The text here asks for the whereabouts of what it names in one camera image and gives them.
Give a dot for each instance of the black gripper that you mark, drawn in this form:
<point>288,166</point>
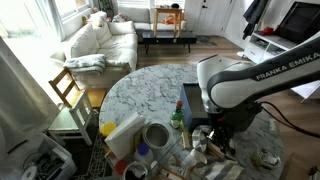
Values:
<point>221,133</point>

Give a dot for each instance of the wooden jenga block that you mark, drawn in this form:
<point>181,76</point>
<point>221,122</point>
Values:
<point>185,140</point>
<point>213,154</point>

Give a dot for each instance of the grey striped cream towel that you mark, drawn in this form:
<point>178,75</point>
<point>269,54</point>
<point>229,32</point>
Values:
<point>216,170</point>

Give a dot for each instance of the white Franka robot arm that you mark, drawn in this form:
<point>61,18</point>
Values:
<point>240,86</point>

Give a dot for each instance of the blue cardboard box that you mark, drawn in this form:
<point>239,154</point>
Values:
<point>191,103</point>

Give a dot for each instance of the clear plastic bottle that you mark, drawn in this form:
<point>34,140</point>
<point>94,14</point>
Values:
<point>188,160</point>

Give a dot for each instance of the green sauce bottle red cap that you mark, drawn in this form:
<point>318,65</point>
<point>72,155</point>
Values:
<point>176,116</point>

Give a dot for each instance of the blue capped bottle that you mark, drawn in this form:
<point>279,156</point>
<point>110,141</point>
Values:
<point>143,153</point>

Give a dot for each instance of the white cup dark contents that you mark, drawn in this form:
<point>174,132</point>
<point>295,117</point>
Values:
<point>135,171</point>

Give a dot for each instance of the white TV cabinet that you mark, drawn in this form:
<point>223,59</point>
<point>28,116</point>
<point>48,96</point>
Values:
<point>256,50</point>

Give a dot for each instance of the red capped jar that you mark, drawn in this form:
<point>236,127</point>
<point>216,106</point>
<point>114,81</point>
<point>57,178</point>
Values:
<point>120,167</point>

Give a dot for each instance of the dark door mat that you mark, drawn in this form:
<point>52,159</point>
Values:
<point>206,41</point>

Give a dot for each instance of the yellow capped container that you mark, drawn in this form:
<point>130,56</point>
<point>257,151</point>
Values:
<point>108,129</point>

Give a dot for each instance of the red object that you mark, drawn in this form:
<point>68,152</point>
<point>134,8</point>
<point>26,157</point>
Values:
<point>267,31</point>

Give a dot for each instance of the black coffee table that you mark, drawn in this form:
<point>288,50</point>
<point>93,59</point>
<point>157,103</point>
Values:
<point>166,36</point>

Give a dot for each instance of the patterned floor rug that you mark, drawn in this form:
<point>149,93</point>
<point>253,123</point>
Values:
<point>96,160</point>

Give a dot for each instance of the white door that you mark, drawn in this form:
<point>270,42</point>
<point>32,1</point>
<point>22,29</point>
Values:
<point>213,16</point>

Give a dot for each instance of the dark hanging jacket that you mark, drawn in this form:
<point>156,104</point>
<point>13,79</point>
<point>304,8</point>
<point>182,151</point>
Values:
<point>255,13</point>

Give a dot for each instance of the orange object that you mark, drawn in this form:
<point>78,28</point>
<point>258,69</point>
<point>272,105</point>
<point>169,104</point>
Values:
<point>171,19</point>

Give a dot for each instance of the black television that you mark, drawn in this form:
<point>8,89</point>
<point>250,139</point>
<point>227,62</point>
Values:
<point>300,21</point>

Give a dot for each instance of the tall wooden side table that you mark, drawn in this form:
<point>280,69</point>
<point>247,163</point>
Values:
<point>166,10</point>

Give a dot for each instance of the black round object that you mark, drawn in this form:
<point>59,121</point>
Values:
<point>175,5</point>

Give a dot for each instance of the large cream sofa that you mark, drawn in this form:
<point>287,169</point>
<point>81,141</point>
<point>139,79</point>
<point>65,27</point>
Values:
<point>113,43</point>

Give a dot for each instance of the white wooden chair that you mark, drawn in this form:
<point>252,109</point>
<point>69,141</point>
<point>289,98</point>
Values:
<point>66,121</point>

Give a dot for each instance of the small white sofa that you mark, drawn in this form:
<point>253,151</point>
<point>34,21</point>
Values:
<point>133,15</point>

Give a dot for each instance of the grey white throw blanket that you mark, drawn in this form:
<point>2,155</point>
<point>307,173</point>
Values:
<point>85,63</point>

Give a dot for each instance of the patterned cushion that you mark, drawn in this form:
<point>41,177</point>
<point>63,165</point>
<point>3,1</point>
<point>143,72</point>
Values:
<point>120,17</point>

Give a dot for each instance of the white storage bin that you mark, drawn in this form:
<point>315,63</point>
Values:
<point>50,160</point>

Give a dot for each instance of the cream floral cushion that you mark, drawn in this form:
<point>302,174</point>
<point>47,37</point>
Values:
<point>97,18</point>

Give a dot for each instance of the white tape roll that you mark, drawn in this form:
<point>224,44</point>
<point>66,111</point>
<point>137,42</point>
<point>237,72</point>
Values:
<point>29,173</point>

